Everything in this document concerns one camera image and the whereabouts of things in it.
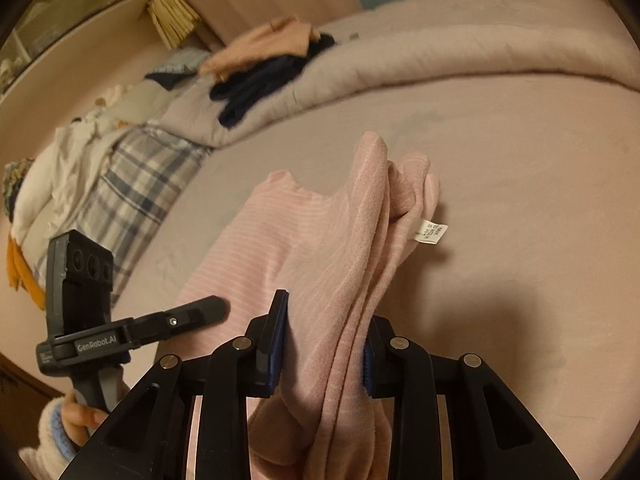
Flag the yellow straw bundle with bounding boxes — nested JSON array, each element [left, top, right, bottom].
[[147, 0, 202, 51]]

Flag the navy blue clothes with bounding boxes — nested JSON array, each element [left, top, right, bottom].
[[209, 33, 337, 129]]

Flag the wooden bed frame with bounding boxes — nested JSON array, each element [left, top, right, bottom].
[[0, 352, 67, 443]]

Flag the pinkish grey bed sheet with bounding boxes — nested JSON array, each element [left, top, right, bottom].
[[112, 72, 640, 463]]

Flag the plaid pillow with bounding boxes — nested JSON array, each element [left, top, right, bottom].
[[37, 126, 214, 307]]

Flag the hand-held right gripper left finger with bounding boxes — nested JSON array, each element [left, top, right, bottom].
[[60, 289, 292, 480]]

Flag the person's left hand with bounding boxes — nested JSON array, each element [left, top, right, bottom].
[[62, 390, 109, 444]]

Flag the white cabinet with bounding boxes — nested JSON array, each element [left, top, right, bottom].
[[0, 0, 157, 97]]

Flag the white plush toy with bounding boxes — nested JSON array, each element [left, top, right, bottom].
[[71, 85, 134, 134]]

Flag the orange cloth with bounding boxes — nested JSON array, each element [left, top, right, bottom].
[[5, 236, 47, 309]]

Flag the pinkish fleece blanket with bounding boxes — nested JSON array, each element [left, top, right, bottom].
[[150, 0, 640, 150]]

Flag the white cloth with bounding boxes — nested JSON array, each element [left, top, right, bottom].
[[12, 119, 132, 262]]

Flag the peach garment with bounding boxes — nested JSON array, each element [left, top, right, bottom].
[[199, 16, 321, 83]]

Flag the pink ribbed shirt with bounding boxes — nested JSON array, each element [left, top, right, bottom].
[[177, 131, 449, 480]]

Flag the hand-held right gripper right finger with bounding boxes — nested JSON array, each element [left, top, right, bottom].
[[361, 316, 583, 480]]

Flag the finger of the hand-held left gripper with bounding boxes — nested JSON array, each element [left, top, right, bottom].
[[124, 295, 231, 347]]

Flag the knitted hat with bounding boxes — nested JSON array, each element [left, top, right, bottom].
[[2, 158, 37, 222]]

